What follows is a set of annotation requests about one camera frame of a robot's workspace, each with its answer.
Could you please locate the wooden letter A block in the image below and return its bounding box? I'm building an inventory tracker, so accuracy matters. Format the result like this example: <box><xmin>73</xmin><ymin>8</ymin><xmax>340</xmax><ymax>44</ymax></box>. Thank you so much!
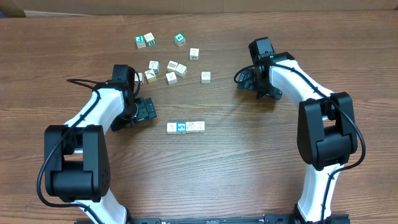
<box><xmin>167</xmin><ymin>123</ymin><xmax>177</xmax><ymax>134</ymax></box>

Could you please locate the blue number five block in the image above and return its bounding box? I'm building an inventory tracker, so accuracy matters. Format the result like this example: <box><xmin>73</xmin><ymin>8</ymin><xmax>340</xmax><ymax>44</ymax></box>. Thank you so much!
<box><xmin>177</xmin><ymin>122</ymin><xmax>186</xmax><ymax>134</ymax></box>

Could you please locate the wooden block brown drawing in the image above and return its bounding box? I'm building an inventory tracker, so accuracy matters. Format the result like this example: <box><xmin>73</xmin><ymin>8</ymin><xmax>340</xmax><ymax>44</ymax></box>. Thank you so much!
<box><xmin>167</xmin><ymin>60</ymin><xmax>178</xmax><ymax>72</ymax></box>

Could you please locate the wooden block red side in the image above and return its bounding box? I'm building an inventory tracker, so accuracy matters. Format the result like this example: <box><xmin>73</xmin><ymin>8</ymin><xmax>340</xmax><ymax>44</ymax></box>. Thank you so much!
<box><xmin>189</xmin><ymin>48</ymin><xmax>200</xmax><ymax>60</ymax></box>

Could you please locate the wooden block yellow side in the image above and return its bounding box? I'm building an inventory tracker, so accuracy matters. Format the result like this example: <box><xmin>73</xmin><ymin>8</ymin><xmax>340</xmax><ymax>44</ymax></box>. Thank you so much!
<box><xmin>144</xmin><ymin>69</ymin><xmax>157</xmax><ymax>83</ymax></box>

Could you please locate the cardboard sheet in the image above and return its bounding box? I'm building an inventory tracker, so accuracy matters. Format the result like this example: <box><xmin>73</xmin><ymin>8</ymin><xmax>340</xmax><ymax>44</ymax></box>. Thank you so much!
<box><xmin>1</xmin><ymin>0</ymin><xmax>397</xmax><ymax>17</ymax></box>

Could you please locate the wooden block rightmost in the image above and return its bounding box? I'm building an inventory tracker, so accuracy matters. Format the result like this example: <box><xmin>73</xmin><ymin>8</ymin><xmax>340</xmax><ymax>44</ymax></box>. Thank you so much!
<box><xmin>201</xmin><ymin>72</ymin><xmax>211</xmax><ymax>83</ymax></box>

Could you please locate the wooden block red front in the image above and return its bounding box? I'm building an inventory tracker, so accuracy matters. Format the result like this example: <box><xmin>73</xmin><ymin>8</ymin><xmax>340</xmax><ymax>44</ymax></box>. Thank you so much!
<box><xmin>134</xmin><ymin>73</ymin><xmax>144</xmax><ymax>85</ymax></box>

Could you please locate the wooden block red drawing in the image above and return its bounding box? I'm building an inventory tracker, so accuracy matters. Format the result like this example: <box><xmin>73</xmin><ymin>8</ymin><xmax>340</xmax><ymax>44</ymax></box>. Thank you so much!
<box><xmin>195</xmin><ymin>121</ymin><xmax>205</xmax><ymax>133</ymax></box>

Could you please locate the wooden block red edge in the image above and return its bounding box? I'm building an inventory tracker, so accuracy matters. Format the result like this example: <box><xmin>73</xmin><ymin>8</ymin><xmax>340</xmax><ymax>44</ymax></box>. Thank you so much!
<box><xmin>185</xmin><ymin>121</ymin><xmax>196</xmax><ymax>133</ymax></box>

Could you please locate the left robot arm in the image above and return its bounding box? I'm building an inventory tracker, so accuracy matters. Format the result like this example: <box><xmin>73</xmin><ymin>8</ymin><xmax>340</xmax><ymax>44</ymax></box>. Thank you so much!
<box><xmin>37</xmin><ymin>65</ymin><xmax>157</xmax><ymax>224</ymax></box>

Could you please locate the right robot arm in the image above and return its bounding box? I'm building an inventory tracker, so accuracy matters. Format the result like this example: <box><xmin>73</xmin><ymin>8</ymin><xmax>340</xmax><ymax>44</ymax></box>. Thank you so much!
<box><xmin>234</xmin><ymin>37</ymin><xmax>363</xmax><ymax>223</ymax></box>

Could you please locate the plain wooden block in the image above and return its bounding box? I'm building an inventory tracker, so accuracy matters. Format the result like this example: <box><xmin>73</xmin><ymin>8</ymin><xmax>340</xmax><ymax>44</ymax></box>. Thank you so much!
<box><xmin>175</xmin><ymin>63</ymin><xmax>187</xmax><ymax>77</ymax></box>

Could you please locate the wooden block green side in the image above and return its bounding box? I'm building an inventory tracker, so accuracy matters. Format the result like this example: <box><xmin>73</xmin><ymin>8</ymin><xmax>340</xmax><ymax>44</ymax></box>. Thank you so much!
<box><xmin>144</xmin><ymin>32</ymin><xmax>156</xmax><ymax>47</ymax></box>

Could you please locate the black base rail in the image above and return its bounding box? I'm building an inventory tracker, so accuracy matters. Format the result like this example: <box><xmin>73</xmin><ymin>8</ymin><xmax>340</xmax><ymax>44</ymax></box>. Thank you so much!
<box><xmin>127</xmin><ymin>215</ymin><xmax>304</xmax><ymax>224</ymax></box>

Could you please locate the green number four block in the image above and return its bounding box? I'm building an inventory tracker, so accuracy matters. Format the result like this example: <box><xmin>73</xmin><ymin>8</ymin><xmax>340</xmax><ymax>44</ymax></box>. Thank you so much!
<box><xmin>174</xmin><ymin>33</ymin><xmax>186</xmax><ymax>47</ymax></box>

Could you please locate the wooden block bulb drawing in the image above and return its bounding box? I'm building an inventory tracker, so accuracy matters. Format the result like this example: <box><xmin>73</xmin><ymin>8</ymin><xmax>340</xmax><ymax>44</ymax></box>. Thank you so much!
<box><xmin>165</xmin><ymin>72</ymin><xmax>177</xmax><ymax>85</ymax></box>

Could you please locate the wooden block teal side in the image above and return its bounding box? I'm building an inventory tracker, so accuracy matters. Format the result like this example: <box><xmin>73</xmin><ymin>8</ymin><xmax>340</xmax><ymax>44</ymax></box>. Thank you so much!
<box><xmin>149</xmin><ymin>60</ymin><xmax>160</xmax><ymax>73</ymax></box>

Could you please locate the green top wooden block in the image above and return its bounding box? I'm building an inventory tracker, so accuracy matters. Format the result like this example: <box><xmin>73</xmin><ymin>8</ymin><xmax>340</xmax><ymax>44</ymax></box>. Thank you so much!
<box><xmin>135</xmin><ymin>35</ymin><xmax>146</xmax><ymax>49</ymax></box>

